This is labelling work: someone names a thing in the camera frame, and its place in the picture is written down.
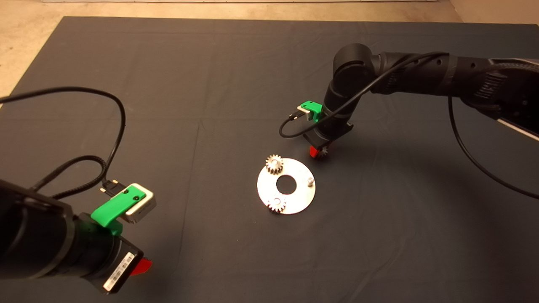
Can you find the left gripper green camera mount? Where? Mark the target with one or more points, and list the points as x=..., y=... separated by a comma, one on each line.
x=113, y=208

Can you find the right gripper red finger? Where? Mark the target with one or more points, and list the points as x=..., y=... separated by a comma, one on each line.
x=315, y=152

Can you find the right gripper silver camera box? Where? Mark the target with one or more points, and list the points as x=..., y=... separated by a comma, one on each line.
x=302, y=112

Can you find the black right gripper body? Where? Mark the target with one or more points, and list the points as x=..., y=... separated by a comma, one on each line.
x=328, y=134

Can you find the bright steel planetary gear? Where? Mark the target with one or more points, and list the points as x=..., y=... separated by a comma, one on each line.
x=270, y=166
x=272, y=206

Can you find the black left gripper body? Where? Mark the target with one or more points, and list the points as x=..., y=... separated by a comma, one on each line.
x=120, y=265

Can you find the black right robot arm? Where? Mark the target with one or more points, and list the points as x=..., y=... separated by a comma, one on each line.
x=421, y=71

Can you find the gripper silver camera box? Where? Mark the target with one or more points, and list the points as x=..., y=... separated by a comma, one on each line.
x=302, y=112
x=145, y=206

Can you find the dark steel planetary gear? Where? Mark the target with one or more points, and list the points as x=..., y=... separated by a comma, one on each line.
x=325, y=153

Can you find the dark grey table cloth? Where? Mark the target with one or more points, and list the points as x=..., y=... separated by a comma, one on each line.
x=210, y=63

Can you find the right gripper green camera mount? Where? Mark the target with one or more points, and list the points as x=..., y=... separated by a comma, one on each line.
x=313, y=108

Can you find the left gripper silver camera box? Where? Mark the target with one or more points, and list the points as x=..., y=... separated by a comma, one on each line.
x=145, y=206

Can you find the round metal carrier plate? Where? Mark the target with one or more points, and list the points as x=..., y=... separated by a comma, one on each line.
x=303, y=198

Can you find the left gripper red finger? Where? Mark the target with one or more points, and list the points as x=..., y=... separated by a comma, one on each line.
x=143, y=266

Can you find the gripper green camera mount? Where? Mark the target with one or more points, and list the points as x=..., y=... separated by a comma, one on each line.
x=313, y=108
x=113, y=208

